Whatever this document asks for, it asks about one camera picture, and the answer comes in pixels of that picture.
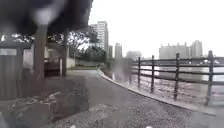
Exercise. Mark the shorter grey tower building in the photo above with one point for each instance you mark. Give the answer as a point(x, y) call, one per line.
point(118, 50)

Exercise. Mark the group of dark trees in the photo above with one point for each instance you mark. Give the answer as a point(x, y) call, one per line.
point(93, 52)

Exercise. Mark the tall grey tower building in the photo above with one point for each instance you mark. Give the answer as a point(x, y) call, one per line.
point(102, 35)

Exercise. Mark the grey pebble path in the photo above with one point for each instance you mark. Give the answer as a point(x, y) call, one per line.
point(110, 100)

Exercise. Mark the pale concrete kerb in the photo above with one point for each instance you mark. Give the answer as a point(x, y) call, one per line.
point(146, 95)

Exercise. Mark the shelter with posts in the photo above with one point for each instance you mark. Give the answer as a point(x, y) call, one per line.
point(64, 56)

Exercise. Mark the row of distant buildings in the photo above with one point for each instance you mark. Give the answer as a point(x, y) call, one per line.
point(181, 51)

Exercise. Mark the robot's own part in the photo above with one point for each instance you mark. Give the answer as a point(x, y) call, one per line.
point(72, 126)
point(148, 126)

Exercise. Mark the thick trunked tree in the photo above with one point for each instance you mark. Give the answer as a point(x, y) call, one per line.
point(40, 53)

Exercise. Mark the grey water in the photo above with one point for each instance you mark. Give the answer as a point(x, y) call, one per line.
point(195, 87)

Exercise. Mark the bare earth with roots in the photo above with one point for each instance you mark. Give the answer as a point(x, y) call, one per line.
point(36, 106)

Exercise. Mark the dark post and rail fence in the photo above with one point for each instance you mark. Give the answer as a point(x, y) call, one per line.
point(176, 71)

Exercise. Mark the dark wooden wall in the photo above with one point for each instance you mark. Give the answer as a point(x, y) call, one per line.
point(11, 75)

